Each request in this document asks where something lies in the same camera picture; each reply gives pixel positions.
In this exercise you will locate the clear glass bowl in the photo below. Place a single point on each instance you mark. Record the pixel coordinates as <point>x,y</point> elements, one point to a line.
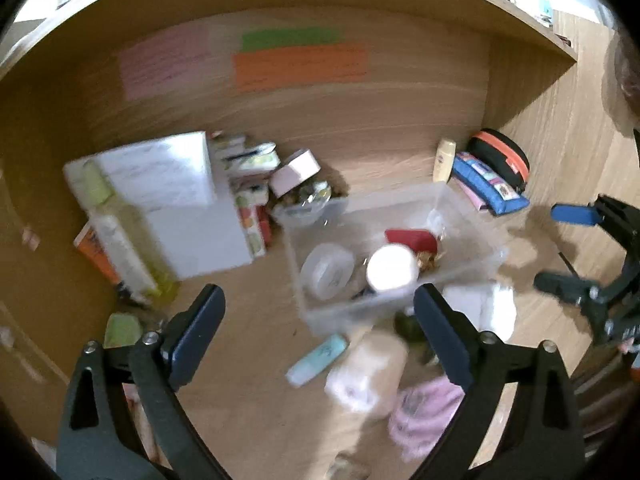
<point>305,207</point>

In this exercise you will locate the wooden desk hutch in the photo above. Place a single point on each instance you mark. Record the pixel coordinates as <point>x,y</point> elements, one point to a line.
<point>400,0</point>

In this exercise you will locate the white cloth pouch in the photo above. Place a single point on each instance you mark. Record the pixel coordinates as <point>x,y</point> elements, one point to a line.
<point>487,307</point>

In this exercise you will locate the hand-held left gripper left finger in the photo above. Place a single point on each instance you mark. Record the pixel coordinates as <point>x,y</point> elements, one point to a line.
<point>197,340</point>

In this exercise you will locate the fruit print narrow box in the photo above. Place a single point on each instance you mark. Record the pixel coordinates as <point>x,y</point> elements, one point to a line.
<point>252,222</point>

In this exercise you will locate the beige cup with clear lid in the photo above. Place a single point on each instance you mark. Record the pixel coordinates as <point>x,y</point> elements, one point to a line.
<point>367,375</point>

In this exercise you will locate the white round container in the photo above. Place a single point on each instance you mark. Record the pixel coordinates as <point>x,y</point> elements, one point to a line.
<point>327,271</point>

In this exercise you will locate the small green packet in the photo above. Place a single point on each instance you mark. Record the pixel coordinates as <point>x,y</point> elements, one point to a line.
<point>121,330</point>

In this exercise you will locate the blue pencil case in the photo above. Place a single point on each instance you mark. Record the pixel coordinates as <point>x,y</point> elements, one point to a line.
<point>492,187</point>

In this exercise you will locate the black orange zip pouch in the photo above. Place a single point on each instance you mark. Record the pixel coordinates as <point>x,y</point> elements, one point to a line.
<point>502,152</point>

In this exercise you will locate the red flat case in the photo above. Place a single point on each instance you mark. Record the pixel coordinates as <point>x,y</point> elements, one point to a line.
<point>410,239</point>

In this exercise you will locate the wooden desktop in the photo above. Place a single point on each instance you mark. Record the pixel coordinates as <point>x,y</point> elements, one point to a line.
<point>240,320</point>

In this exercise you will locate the jar with white lid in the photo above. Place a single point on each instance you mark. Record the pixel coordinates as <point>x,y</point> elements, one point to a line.
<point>392,267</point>

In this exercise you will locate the green sticky note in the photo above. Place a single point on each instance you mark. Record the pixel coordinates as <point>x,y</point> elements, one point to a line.
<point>290,39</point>

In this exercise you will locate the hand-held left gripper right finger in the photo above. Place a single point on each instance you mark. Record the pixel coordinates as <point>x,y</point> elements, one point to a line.
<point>445,340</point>

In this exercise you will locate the dark green pump bottle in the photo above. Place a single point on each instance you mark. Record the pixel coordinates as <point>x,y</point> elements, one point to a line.
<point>410,327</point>

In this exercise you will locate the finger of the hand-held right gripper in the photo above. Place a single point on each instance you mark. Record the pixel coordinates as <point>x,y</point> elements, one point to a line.
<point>575,214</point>
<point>565,285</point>

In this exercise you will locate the pink flat packet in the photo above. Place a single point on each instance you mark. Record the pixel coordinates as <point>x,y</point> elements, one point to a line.
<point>472,197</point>

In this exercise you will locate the orange garment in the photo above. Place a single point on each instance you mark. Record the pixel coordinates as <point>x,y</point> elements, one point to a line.
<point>636,372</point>

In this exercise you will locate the pink sticky note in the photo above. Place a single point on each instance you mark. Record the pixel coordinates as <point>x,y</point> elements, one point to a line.
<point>165,62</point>

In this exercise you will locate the orange sticky note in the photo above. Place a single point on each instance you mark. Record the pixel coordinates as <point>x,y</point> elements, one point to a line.
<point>300,67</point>

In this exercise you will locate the clear plastic storage bin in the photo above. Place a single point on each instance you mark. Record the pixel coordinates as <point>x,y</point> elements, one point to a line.
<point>350,310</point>

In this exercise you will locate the yellow-green tall bottle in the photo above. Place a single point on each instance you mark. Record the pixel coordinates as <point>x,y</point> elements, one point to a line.
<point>125,245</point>

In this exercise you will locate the cream lotion tube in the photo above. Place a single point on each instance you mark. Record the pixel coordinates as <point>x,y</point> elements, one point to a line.
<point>444,160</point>

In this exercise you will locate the pink cloth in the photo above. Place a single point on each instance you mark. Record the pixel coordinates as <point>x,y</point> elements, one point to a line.
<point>425,417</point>

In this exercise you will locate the stack of small packets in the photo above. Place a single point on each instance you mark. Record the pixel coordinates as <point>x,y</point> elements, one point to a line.
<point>245,157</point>

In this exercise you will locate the light blue tube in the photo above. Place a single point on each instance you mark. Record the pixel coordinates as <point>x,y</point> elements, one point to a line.
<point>317,360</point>

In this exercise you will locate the small gold ornament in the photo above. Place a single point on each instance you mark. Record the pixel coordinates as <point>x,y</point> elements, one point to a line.
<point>429,261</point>

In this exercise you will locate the pink small box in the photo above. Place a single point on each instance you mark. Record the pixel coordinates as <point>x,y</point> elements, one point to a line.
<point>295,172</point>

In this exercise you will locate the white cardboard box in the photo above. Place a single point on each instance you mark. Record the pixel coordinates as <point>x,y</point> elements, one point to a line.
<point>175,185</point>

